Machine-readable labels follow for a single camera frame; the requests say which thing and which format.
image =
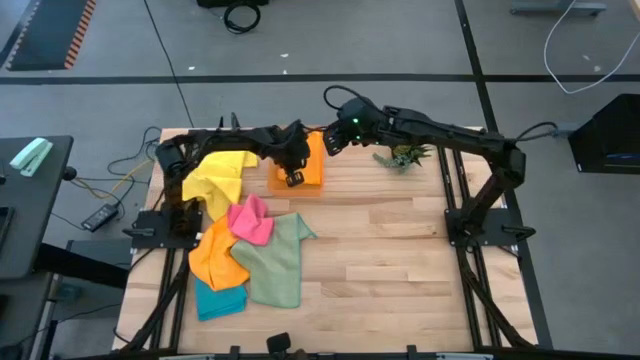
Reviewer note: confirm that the teal microfiber towel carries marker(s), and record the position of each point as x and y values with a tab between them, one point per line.
220	302

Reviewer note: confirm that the black mat with orange edge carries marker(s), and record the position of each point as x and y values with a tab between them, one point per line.
45	35

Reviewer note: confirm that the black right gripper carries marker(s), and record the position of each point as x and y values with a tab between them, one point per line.
345	137

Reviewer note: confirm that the pink microfiber towel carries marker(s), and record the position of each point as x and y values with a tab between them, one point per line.
250	222

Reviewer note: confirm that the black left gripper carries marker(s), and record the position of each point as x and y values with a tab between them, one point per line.
290	147

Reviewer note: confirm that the orange microfiber towel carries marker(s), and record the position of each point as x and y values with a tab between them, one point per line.
215	260
315	165

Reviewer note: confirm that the black equipment case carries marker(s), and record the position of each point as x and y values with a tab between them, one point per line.
610	140

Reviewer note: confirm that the small potted succulent plant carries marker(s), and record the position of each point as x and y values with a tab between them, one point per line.
402	156

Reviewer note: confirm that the mint green stapler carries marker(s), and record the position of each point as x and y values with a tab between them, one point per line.
31	156

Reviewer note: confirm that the black side desk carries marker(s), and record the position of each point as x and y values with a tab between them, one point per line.
30	210

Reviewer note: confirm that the small black device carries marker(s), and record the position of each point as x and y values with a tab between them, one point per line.
278	344

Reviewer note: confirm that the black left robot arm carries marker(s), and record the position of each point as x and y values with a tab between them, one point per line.
172	155

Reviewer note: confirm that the orange plastic bin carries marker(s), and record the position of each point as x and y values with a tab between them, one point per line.
280	191

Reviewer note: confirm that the green microfiber towel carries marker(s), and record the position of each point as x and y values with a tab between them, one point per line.
275	265

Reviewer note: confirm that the grey equipment base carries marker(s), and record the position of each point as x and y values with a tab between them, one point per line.
550	7

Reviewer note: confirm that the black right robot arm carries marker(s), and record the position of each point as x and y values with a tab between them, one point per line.
450	135

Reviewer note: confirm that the black round knob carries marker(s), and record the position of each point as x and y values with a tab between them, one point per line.
70	173

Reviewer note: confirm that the black power adapter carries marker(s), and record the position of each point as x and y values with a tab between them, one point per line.
100	216

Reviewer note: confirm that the yellow microfiber towel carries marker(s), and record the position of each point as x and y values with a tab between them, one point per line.
215	180

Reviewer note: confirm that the black desk base beam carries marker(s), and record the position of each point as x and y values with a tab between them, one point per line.
75	262

